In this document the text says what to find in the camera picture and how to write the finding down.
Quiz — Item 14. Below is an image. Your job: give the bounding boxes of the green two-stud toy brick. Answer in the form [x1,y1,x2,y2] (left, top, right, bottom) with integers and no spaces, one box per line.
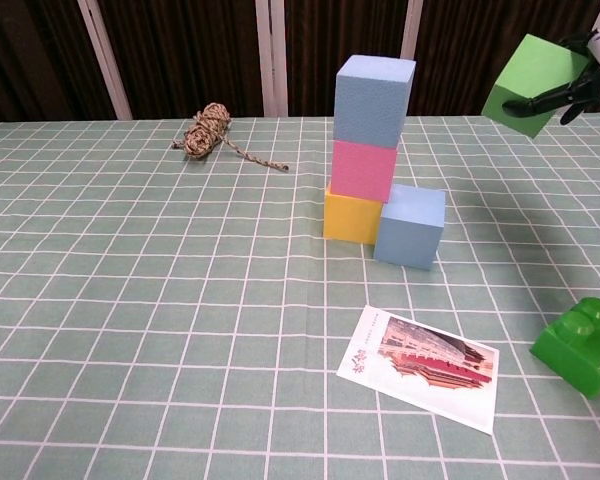
[529,295,600,400]

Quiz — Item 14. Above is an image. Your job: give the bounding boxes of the yellow foam cube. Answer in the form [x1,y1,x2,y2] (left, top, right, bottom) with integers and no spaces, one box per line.
[322,180,385,247]

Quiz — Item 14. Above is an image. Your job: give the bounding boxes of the picture postcard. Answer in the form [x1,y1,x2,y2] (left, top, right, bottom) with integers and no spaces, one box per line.
[337,304,502,437]

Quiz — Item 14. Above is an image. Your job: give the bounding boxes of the green foam cube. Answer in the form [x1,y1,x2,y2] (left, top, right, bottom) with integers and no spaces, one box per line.
[480,33,593,139]

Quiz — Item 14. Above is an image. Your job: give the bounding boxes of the green checked tablecloth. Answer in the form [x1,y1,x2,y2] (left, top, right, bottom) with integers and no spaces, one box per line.
[0,115,600,480]

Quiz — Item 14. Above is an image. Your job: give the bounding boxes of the blue foam cube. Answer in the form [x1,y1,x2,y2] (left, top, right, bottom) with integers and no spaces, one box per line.
[332,54,417,151]
[372,183,448,272]

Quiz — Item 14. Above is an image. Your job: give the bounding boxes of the dark brown curtain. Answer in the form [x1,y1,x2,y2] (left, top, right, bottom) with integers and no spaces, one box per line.
[0,0,600,123]

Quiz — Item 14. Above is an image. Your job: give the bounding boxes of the pink foam cube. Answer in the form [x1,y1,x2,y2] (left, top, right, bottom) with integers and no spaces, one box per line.
[330,139,399,204]

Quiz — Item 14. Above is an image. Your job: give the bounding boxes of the braided rope bundle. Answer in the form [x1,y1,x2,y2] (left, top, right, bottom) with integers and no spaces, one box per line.
[170,101,291,174]

